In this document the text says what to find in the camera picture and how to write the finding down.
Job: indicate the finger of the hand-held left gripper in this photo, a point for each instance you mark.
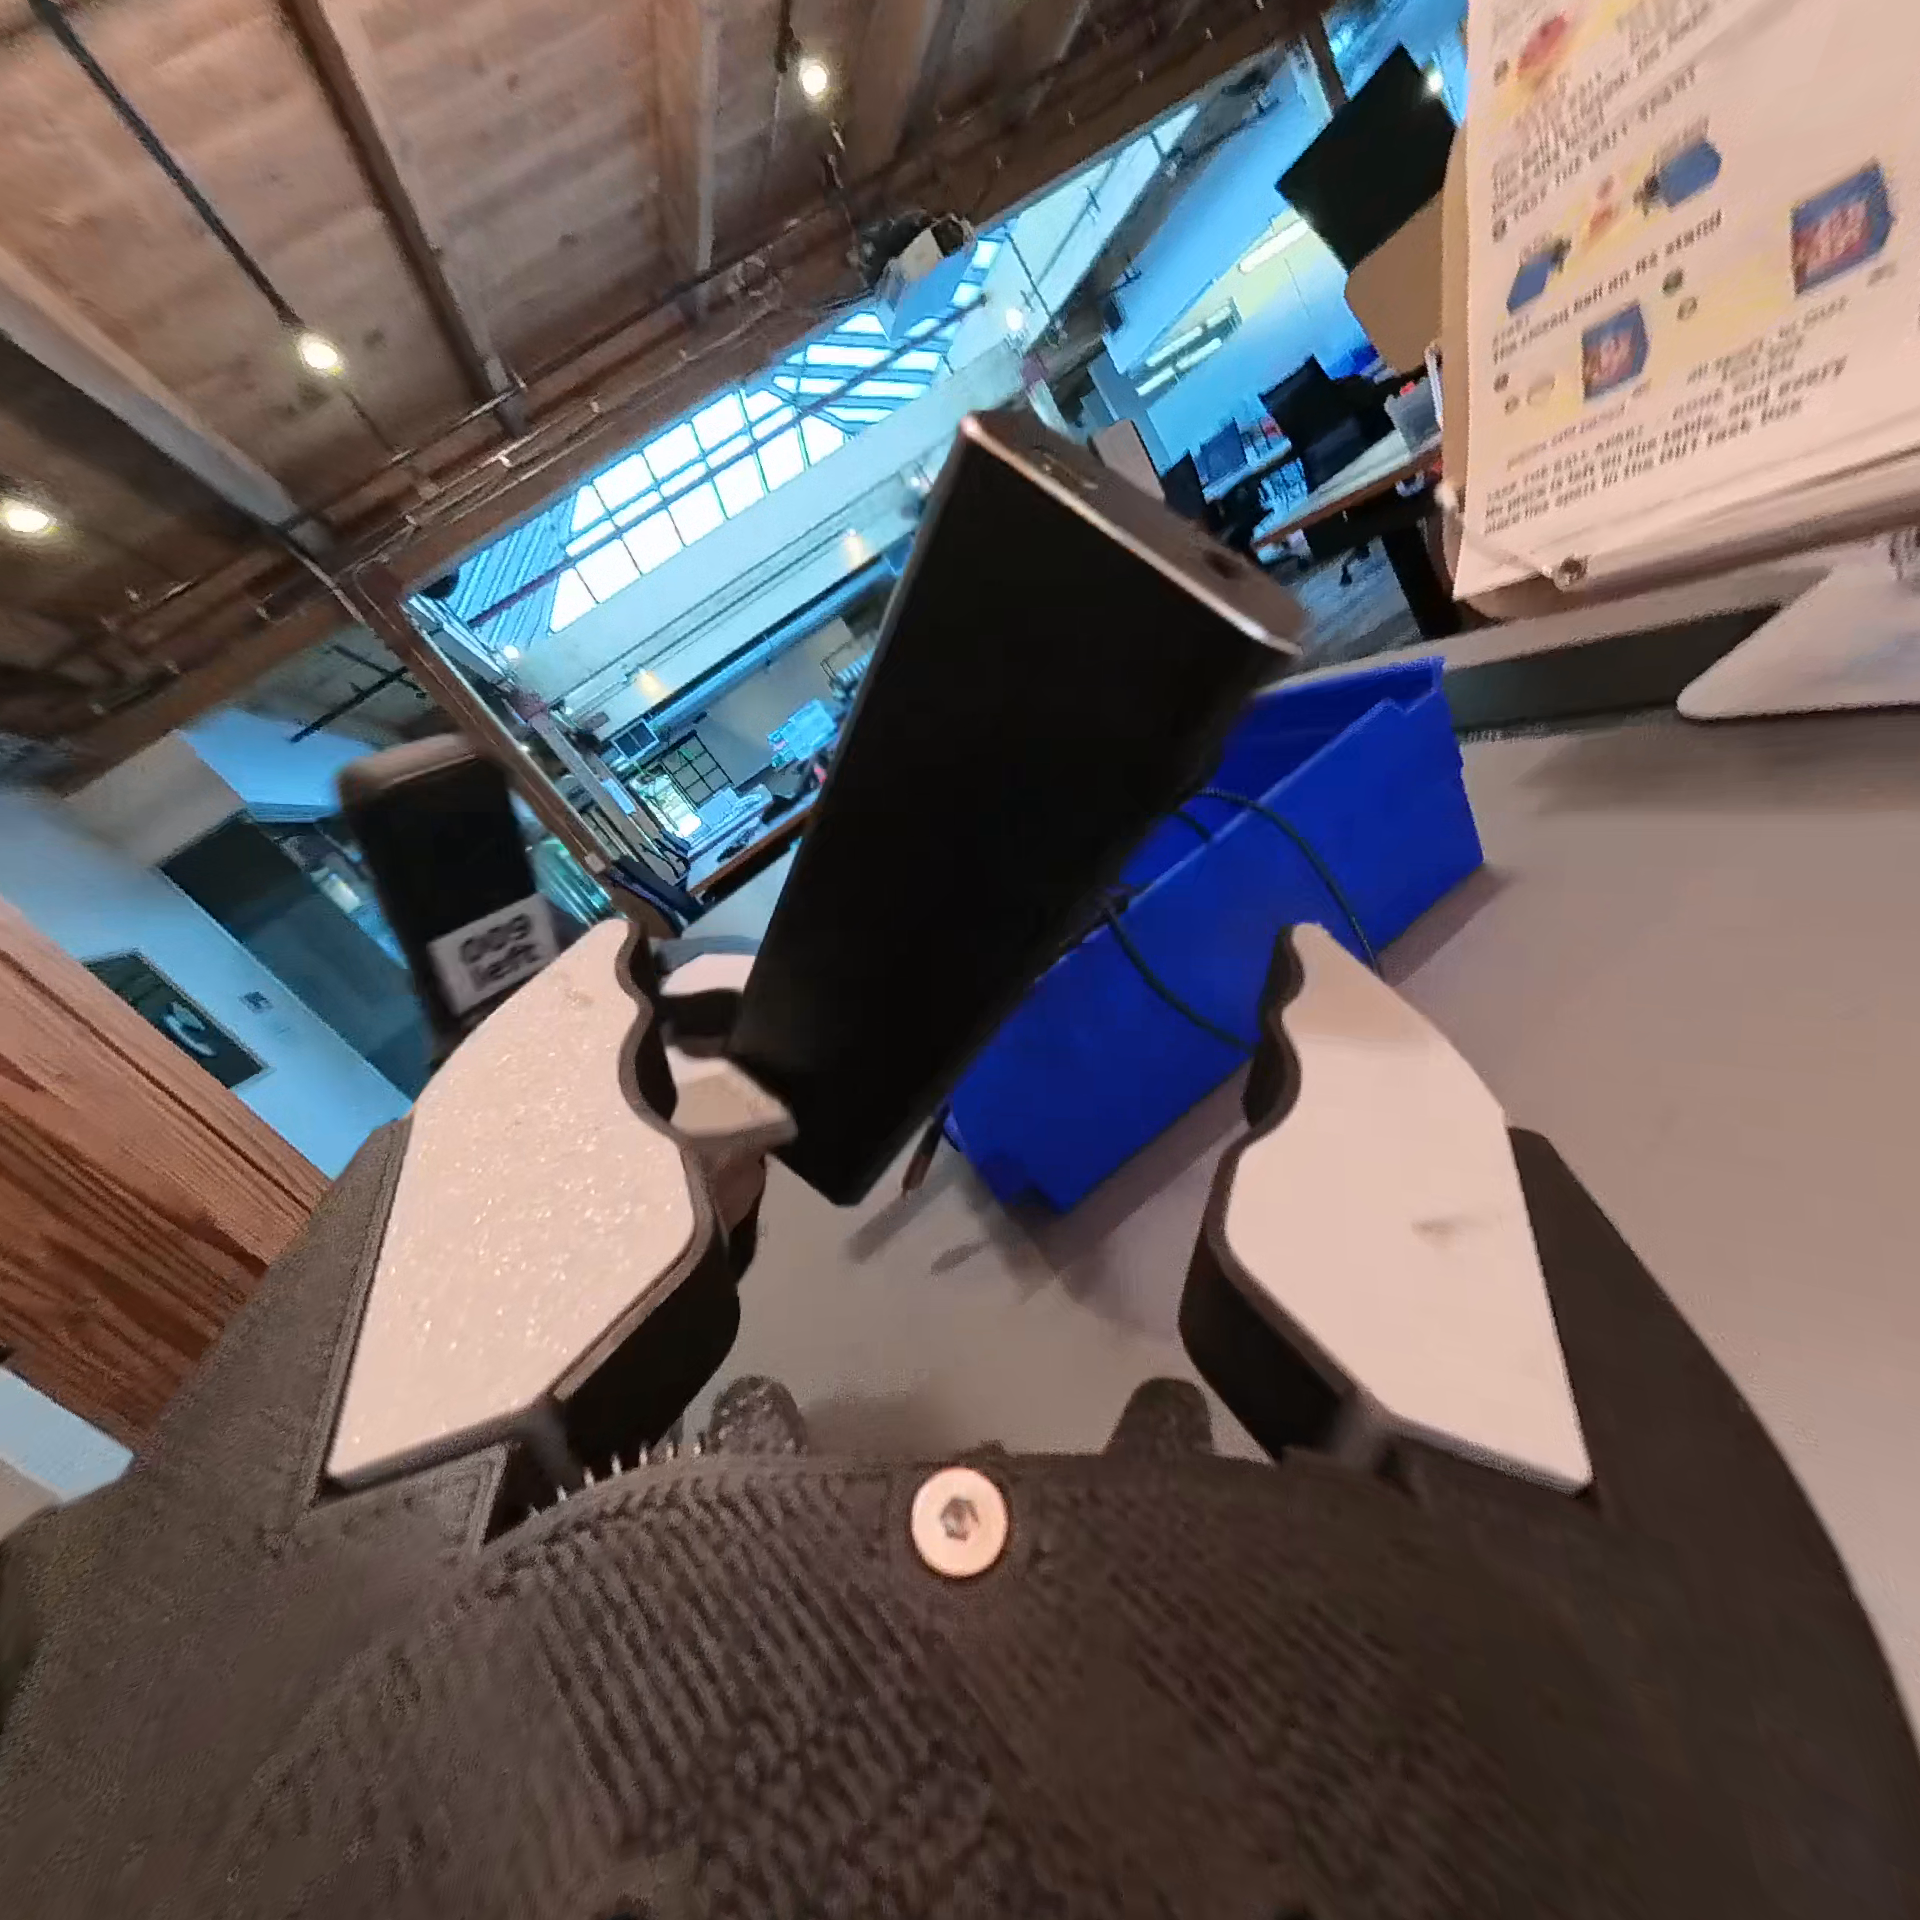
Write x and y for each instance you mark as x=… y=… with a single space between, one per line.
x=720 y=1101

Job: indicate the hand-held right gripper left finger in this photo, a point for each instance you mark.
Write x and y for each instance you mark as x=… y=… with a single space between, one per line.
x=525 y=1201

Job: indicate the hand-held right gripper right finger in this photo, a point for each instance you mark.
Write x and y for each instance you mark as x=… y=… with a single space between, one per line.
x=1394 y=1230

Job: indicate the blue plastic bin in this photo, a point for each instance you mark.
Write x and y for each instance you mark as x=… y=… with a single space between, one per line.
x=1320 y=840

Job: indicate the black multi-port hub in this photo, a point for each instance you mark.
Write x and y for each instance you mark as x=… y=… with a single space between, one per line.
x=974 y=779

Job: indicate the grey desk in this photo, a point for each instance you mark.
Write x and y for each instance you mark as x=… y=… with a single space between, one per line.
x=1681 y=931

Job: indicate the wooden background desk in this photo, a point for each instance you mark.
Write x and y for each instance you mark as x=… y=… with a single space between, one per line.
x=1349 y=502

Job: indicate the white monitor stand base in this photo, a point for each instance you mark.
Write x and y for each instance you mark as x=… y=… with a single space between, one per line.
x=1816 y=644

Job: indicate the printed instruction sheet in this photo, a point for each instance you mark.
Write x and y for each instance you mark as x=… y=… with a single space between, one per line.
x=1681 y=299

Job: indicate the black monitor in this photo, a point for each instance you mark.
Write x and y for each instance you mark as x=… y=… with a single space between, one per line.
x=1373 y=164

